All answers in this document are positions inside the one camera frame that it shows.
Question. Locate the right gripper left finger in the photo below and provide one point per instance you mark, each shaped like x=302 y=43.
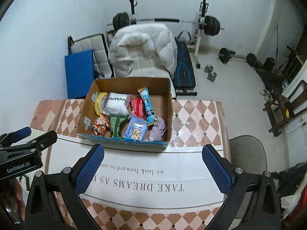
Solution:
x=74 y=181

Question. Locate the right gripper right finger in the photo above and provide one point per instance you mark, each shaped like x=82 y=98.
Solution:
x=231 y=183

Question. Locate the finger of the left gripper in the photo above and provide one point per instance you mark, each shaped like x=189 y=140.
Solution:
x=7 y=139
x=42 y=142

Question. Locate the yellow silver scouring pad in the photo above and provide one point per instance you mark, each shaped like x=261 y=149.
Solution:
x=100 y=103

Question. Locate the blue wet wipes pack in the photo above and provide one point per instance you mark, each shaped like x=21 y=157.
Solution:
x=136 y=129

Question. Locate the long blue snack stick pack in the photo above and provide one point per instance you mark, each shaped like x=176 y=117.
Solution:
x=151 y=118

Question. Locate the operator left hand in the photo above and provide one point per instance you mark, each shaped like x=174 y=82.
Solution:
x=13 y=201

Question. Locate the grey round chair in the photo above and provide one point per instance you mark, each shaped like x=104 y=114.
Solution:
x=248 y=153

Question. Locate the checkered printed tablecloth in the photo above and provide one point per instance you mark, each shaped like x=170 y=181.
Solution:
x=168 y=188

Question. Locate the orange cartoon snack packet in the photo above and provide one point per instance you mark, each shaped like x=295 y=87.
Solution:
x=101 y=126

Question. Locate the green snack packet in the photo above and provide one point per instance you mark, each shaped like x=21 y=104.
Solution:
x=116 y=124

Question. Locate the blue folded mat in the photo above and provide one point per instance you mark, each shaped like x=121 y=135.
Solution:
x=79 y=69

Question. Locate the white folded cloth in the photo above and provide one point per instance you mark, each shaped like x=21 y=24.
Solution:
x=117 y=104

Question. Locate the dark wooden chair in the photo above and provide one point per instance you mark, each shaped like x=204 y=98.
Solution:
x=287 y=106

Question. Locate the small white leather chair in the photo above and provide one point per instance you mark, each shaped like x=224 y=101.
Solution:
x=98 y=45

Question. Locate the red snack packet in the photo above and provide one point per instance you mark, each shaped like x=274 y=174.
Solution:
x=137 y=108

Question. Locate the chrome dumbbell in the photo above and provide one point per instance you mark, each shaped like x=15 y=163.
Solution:
x=209 y=69

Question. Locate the blue weight bench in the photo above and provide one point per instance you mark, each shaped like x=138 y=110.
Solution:
x=184 y=79

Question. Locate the open cardboard box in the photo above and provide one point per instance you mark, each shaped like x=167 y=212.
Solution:
x=161 y=100

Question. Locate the black barbell on floor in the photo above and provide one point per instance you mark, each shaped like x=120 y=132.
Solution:
x=226 y=55

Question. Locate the white barbell rack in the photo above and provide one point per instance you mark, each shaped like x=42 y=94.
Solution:
x=200 y=24

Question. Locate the barbell on rack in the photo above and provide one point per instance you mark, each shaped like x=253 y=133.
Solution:
x=212 y=28

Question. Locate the white puffer jacket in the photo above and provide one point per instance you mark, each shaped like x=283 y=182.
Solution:
x=144 y=50

